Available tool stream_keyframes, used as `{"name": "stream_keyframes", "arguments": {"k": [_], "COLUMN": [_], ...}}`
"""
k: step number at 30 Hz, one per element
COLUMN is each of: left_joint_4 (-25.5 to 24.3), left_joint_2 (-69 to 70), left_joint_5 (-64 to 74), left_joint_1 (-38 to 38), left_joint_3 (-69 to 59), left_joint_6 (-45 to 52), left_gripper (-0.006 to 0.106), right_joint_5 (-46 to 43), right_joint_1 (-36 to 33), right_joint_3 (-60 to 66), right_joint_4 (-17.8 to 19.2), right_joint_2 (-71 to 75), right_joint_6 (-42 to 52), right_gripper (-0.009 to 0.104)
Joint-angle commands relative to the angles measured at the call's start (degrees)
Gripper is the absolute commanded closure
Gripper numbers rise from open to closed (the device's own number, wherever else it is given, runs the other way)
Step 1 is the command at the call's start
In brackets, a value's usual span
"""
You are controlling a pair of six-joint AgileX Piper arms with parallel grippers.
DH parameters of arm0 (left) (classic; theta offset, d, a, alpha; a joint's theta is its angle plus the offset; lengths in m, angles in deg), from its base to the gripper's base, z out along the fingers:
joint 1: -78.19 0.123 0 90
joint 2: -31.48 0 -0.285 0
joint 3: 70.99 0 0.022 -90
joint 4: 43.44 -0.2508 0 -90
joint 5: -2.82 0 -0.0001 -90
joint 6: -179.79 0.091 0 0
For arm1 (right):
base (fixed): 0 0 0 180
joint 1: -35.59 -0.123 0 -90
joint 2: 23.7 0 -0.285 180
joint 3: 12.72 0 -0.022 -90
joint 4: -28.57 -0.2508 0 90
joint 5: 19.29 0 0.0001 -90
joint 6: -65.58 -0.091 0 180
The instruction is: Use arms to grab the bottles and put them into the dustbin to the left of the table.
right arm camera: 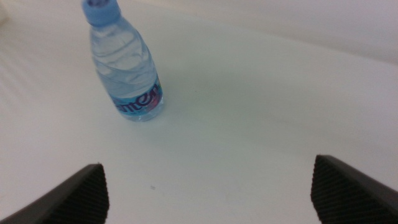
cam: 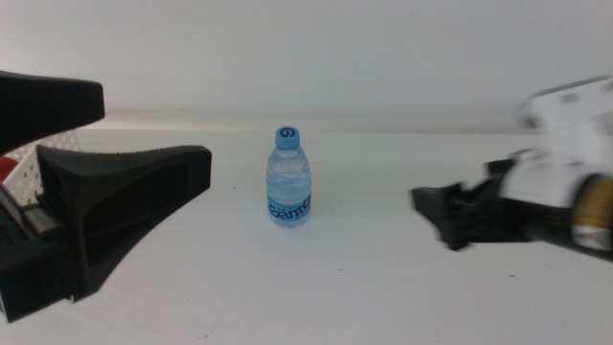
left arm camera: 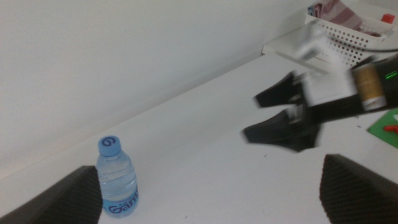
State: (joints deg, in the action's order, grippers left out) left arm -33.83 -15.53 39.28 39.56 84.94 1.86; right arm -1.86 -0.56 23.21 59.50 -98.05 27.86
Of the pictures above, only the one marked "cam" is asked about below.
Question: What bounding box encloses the red cola can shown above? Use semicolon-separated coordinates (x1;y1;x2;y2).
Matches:
0;156;19;184

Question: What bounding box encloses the clear water bottle blue cap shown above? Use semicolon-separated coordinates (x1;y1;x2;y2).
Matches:
265;126;313;229

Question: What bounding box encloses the white perforated plastic basket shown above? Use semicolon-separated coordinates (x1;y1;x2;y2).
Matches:
2;131;81;207

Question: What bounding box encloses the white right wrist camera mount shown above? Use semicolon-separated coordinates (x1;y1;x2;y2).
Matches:
500;76;613;210

